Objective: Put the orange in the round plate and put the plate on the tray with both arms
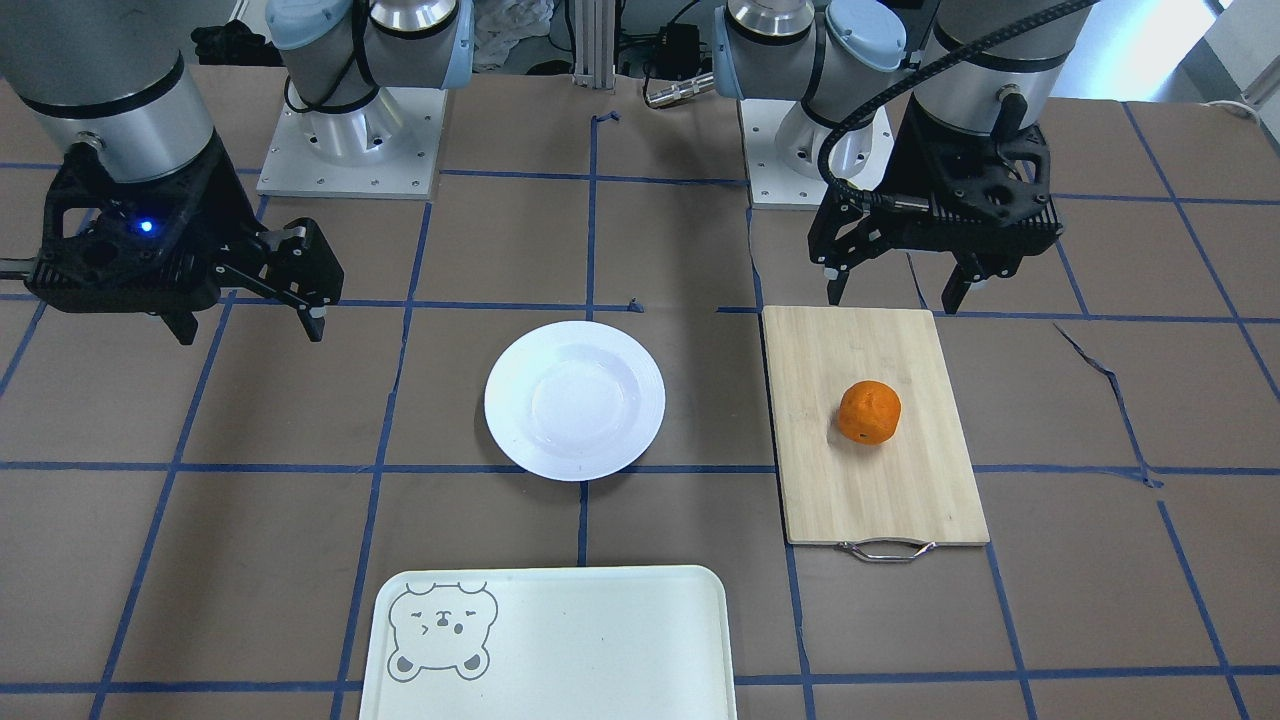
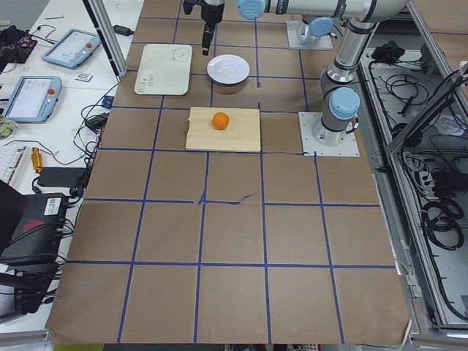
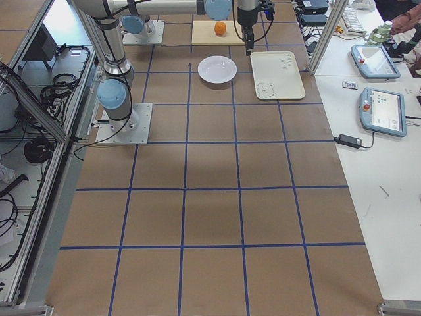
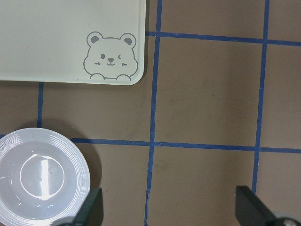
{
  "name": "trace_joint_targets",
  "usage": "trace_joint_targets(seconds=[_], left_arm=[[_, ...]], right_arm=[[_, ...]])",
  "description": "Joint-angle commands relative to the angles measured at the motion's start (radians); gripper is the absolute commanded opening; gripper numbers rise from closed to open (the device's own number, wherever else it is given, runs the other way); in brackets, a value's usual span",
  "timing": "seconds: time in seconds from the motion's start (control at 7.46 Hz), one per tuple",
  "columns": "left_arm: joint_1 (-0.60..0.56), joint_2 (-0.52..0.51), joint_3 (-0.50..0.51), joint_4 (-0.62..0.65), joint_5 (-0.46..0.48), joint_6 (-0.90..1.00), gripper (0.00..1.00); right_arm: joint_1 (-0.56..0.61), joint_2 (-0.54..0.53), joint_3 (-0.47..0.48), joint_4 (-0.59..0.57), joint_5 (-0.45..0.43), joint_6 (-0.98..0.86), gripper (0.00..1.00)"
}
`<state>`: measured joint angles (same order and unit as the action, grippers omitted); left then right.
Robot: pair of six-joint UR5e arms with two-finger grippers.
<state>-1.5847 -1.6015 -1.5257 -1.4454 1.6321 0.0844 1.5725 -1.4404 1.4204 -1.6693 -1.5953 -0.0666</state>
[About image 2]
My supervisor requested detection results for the cream bear tray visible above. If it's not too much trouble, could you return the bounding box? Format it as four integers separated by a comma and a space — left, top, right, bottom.
134, 44, 192, 96

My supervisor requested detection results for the near teach pendant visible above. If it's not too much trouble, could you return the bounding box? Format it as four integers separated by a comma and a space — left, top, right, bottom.
4, 76, 62, 124

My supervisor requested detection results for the orange fruit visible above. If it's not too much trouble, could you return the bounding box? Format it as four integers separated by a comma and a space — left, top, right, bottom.
211, 112, 230, 130

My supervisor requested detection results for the far teach pendant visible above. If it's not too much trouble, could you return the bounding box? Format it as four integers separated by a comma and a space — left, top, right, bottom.
41, 29, 101, 69

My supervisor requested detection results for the white keyboard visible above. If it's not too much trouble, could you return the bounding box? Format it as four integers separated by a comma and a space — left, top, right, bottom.
1, 145, 31, 186

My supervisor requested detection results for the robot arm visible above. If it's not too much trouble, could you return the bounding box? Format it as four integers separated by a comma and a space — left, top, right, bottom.
236, 1, 407, 146
296, 15, 333, 46

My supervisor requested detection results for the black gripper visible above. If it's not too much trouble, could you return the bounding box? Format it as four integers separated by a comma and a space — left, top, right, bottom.
183, 0, 224, 56

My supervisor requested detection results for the black power brick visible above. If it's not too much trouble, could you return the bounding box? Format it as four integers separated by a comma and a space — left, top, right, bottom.
37, 167, 85, 187

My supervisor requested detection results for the gold metal cylinder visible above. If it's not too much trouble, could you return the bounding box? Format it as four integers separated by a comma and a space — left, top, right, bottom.
31, 147, 43, 174

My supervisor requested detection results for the black computer box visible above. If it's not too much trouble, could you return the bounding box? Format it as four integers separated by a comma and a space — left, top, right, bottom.
1, 188, 67, 266

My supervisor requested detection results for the white round plate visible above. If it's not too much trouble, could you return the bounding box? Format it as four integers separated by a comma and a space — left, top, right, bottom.
207, 54, 250, 85

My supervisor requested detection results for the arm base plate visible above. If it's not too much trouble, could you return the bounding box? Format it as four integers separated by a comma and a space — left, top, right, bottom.
286, 17, 333, 51
298, 112, 360, 157

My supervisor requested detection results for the teach pendant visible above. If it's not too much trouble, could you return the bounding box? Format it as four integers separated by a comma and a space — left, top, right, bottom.
4, 76, 62, 124
41, 29, 101, 69

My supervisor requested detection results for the aluminium frame post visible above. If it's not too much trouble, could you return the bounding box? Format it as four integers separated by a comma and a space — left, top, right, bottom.
82, 0, 128, 78

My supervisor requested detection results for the black power adapter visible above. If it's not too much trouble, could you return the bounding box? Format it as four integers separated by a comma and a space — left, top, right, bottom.
113, 24, 135, 37

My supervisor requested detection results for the bamboo cutting board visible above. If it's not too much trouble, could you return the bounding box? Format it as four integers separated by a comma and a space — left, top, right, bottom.
185, 107, 261, 152

